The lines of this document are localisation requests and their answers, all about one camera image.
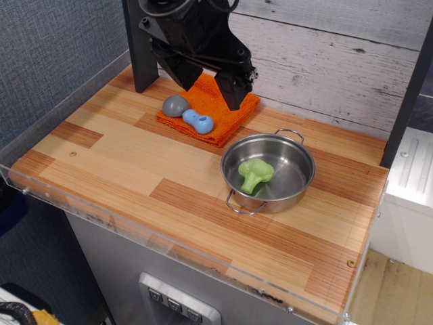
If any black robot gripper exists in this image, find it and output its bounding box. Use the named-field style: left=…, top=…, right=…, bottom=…
left=139, top=1, right=257, bottom=111

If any stainless steel pot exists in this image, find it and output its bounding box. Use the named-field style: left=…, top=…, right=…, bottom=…
left=221, top=129, right=316, bottom=215

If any orange folded cloth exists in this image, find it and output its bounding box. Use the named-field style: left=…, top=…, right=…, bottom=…
left=156, top=72, right=260, bottom=148

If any green toy broccoli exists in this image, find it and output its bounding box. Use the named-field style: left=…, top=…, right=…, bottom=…
left=238, top=158, right=274, bottom=194

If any clear acrylic guard panel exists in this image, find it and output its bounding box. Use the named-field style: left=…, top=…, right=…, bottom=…
left=1, top=54, right=388, bottom=324

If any silver dispenser button panel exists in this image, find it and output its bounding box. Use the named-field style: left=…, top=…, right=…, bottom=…
left=139, top=272, right=222, bottom=324

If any white cabinet at right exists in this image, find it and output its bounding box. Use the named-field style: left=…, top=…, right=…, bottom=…
left=370, top=127, right=432, bottom=274

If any dark grey left post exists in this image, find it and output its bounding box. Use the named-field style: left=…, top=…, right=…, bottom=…
left=122, top=0, right=159, bottom=93

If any dark grey post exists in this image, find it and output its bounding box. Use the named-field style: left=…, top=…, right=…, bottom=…
left=122, top=0, right=159, bottom=93
left=380, top=22, right=432, bottom=169

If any dark grey right post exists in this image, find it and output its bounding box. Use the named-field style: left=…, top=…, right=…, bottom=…
left=380, top=22, right=432, bottom=169

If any black and yellow cable bundle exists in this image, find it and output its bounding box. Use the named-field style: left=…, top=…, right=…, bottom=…
left=0, top=301, right=57, bottom=325

